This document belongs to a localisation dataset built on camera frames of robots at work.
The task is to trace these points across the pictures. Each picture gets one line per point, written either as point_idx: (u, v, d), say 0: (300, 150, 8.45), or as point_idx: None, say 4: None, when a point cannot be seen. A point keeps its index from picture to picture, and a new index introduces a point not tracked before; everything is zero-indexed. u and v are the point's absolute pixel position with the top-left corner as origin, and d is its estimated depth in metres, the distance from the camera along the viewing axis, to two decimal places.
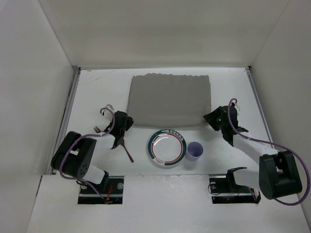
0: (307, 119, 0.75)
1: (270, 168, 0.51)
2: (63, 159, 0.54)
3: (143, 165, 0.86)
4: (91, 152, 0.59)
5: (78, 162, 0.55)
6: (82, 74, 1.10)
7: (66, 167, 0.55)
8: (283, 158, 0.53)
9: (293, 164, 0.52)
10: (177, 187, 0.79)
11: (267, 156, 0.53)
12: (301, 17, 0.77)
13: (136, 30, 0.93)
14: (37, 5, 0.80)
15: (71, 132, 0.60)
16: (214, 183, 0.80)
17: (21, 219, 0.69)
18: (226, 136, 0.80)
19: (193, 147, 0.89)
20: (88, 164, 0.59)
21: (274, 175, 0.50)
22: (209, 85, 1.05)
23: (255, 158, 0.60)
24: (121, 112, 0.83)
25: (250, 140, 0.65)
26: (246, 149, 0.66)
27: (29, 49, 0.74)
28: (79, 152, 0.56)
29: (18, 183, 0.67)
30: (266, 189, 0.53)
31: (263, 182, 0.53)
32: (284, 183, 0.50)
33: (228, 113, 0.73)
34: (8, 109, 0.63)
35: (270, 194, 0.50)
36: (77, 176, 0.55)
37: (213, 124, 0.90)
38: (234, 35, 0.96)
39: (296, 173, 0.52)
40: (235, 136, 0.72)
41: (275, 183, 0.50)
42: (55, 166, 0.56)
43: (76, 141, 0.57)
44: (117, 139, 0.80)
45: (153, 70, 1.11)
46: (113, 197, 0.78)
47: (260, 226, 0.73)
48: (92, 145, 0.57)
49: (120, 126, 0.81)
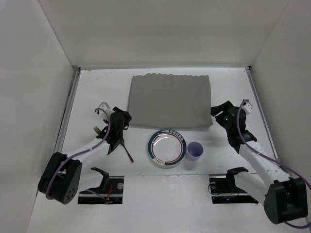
0: (307, 119, 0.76)
1: (282, 196, 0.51)
2: (48, 186, 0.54)
3: (142, 165, 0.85)
4: (78, 175, 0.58)
5: (64, 189, 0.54)
6: (82, 74, 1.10)
7: (52, 193, 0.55)
8: (293, 185, 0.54)
9: (302, 192, 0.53)
10: (177, 187, 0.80)
11: (278, 183, 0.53)
12: (301, 17, 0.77)
13: (136, 30, 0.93)
14: (37, 5, 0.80)
15: (58, 154, 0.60)
16: (214, 183, 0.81)
17: (21, 219, 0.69)
18: (232, 140, 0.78)
19: (193, 147, 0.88)
20: (76, 187, 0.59)
21: (283, 204, 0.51)
22: (208, 85, 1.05)
23: (264, 177, 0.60)
24: (118, 114, 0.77)
25: (260, 156, 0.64)
26: (253, 163, 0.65)
27: (29, 49, 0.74)
28: (64, 177, 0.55)
29: (18, 184, 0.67)
30: (271, 213, 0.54)
31: (269, 207, 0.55)
32: (292, 210, 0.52)
33: (237, 120, 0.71)
34: (8, 109, 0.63)
35: (276, 220, 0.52)
36: (63, 201, 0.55)
37: (219, 121, 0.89)
38: (234, 35, 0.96)
39: (304, 201, 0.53)
40: (243, 145, 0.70)
41: (283, 211, 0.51)
42: (42, 191, 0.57)
43: (60, 165, 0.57)
44: (113, 143, 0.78)
45: (153, 70, 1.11)
46: (112, 197, 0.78)
47: (260, 226, 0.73)
48: (77, 168, 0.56)
49: (116, 129, 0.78)
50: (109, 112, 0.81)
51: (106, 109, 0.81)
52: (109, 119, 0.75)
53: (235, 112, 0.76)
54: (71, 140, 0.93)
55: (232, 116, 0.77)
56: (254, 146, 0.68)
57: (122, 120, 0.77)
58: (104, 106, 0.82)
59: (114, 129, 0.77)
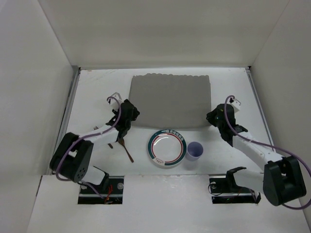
0: (306, 119, 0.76)
1: (277, 176, 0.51)
2: (60, 163, 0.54)
3: (143, 165, 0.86)
4: (89, 155, 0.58)
5: (76, 167, 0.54)
6: (82, 74, 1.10)
7: (63, 171, 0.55)
8: (287, 163, 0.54)
9: (297, 170, 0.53)
10: (177, 187, 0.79)
11: (272, 163, 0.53)
12: (302, 17, 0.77)
13: (136, 30, 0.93)
14: (37, 5, 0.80)
15: (69, 134, 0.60)
16: (214, 183, 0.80)
17: (21, 219, 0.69)
18: (224, 135, 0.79)
19: (193, 147, 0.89)
20: (86, 166, 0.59)
21: (280, 183, 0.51)
22: (208, 85, 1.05)
23: (259, 162, 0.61)
24: (128, 103, 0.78)
25: (251, 142, 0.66)
26: (248, 151, 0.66)
27: (29, 49, 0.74)
28: (76, 156, 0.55)
29: (18, 184, 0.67)
30: (271, 196, 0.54)
31: (268, 189, 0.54)
32: (290, 189, 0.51)
33: (224, 114, 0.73)
34: (8, 110, 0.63)
35: (276, 201, 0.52)
36: (74, 179, 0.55)
37: (212, 121, 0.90)
38: (234, 34, 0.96)
39: (301, 178, 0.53)
40: (235, 136, 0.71)
41: (282, 190, 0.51)
42: (53, 168, 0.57)
43: (73, 144, 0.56)
44: (122, 131, 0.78)
45: (153, 70, 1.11)
46: (113, 197, 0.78)
47: (260, 225, 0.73)
48: (88, 148, 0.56)
49: (126, 118, 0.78)
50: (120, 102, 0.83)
51: (118, 99, 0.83)
52: (119, 108, 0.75)
53: (223, 108, 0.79)
54: None
55: (221, 111, 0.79)
56: (246, 135, 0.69)
57: (131, 109, 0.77)
58: (116, 95, 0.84)
59: (123, 118, 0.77)
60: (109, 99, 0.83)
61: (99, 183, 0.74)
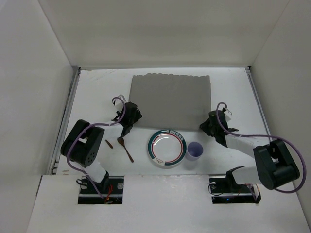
0: (306, 119, 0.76)
1: (265, 159, 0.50)
2: (72, 147, 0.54)
3: (143, 165, 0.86)
4: (100, 140, 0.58)
5: (88, 150, 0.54)
6: (82, 74, 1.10)
7: (75, 154, 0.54)
8: (275, 146, 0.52)
9: (286, 151, 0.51)
10: (177, 187, 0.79)
11: (260, 146, 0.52)
12: (302, 17, 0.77)
13: (136, 30, 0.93)
14: (37, 5, 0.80)
15: (80, 120, 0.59)
16: (214, 183, 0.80)
17: (21, 219, 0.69)
18: (219, 139, 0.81)
19: (193, 147, 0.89)
20: (95, 153, 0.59)
21: (269, 164, 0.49)
22: (209, 85, 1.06)
23: (250, 152, 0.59)
24: (130, 104, 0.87)
25: (242, 136, 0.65)
26: (240, 146, 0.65)
27: (29, 49, 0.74)
28: (88, 140, 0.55)
29: (18, 183, 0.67)
30: (266, 181, 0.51)
31: (261, 174, 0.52)
32: (283, 172, 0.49)
33: (217, 116, 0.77)
34: (8, 109, 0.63)
35: (270, 185, 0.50)
36: (85, 164, 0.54)
37: (207, 130, 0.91)
38: (234, 34, 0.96)
39: (291, 159, 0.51)
40: (228, 136, 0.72)
41: (273, 171, 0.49)
42: (64, 153, 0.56)
43: (85, 128, 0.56)
44: (126, 128, 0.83)
45: (153, 70, 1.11)
46: (113, 197, 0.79)
47: (260, 225, 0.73)
48: (100, 133, 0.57)
49: (129, 117, 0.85)
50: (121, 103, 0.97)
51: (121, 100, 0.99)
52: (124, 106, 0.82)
53: (215, 113, 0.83)
54: None
55: (213, 116, 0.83)
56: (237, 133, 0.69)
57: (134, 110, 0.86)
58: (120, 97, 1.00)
59: (127, 116, 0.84)
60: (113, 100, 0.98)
61: (100, 181, 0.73)
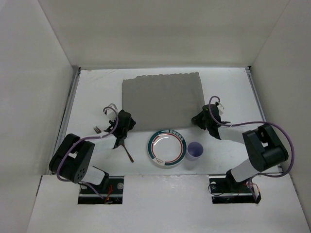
0: (306, 119, 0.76)
1: (253, 141, 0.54)
2: (60, 164, 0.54)
3: (143, 165, 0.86)
4: (90, 156, 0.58)
5: (76, 168, 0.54)
6: (81, 73, 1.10)
7: (64, 170, 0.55)
8: (264, 131, 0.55)
9: (274, 134, 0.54)
10: (177, 187, 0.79)
11: (249, 132, 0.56)
12: (302, 17, 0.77)
13: (136, 30, 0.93)
14: (37, 5, 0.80)
15: (71, 135, 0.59)
16: (214, 183, 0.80)
17: (21, 219, 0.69)
18: (213, 132, 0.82)
19: (192, 147, 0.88)
20: (86, 167, 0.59)
21: (258, 146, 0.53)
22: (200, 82, 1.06)
23: (240, 139, 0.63)
24: (124, 112, 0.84)
25: (233, 125, 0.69)
26: (232, 136, 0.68)
27: (29, 50, 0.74)
28: (77, 156, 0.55)
29: (18, 183, 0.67)
30: (256, 164, 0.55)
31: (252, 158, 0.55)
32: (271, 154, 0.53)
33: (210, 110, 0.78)
34: (8, 110, 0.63)
35: (261, 167, 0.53)
36: (74, 180, 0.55)
37: (199, 123, 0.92)
38: (234, 34, 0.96)
39: (280, 141, 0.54)
40: (220, 128, 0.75)
41: (263, 153, 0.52)
42: (53, 169, 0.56)
43: (75, 143, 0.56)
44: (119, 138, 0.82)
45: (153, 70, 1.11)
46: (113, 197, 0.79)
47: (260, 225, 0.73)
48: (90, 148, 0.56)
49: (123, 126, 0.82)
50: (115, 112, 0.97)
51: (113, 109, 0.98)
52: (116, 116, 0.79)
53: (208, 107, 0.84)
54: None
55: (206, 110, 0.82)
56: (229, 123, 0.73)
57: (128, 118, 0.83)
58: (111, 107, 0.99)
59: (121, 126, 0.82)
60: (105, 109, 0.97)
61: (99, 183, 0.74)
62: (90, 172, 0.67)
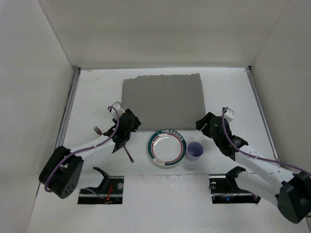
0: (306, 119, 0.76)
1: (294, 198, 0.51)
2: (48, 178, 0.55)
3: (142, 165, 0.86)
4: (78, 171, 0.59)
5: (63, 184, 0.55)
6: (81, 74, 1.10)
7: (52, 185, 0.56)
8: (300, 180, 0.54)
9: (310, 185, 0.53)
10: (177, 187, 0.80)
11: (286, 185, 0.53)
12: (302, 17, 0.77)
13: (136, 30, 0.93)
14: (36, 5, 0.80)
15: (61, 147, 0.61)
16: (214, 183, 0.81)
17: (21, 220, 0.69)
18: (224, 150, 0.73)
19: (193, 146, 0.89)
20: (76, 182, 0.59)
21: (298, 203, 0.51)
22: (200, 82, 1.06)
23: (271, 182, 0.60)
24: (129, 114, 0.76)
25: (258, 158, 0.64)
26: (254, 169, 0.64)
27: (29, 50, 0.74)
28: (64, 173, 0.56)
29: (18, 184, 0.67)
30: (288, 213, 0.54)
31: (284, 208, 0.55)
32: (307, 206, 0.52)
33: (224, 128, 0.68)
34: (8, 110, 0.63)
35: (296, 221, 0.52)
36: (61, 196, 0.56)
37: (206, 131, 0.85)
38: (234, 35, 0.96)
39: None
40: (236, 154, 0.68)
41: (301, 209, 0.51)
42: (43, 181, 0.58)
43: (65, 158, 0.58)
44: (119, 141, 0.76)
45: (152, 70, 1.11)
46: (113, 197, 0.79)
47: (260, 225, 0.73)
48: (78, 165, 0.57)
49: (126, 129, 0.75)
50: (120, 111, 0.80)
51: (118, 108, 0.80)
52: (118, 118, 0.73)
53: (217, 122, 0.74)
54: (72, 140, 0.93)
55: (215, 126, 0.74)
56: (249, 151, 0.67)
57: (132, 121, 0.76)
58: (117, 104, 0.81)
59: (123, 128, 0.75)
60: (109, 108, 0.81)
61: (97, 186, 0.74)
62: (83, 179, 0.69)
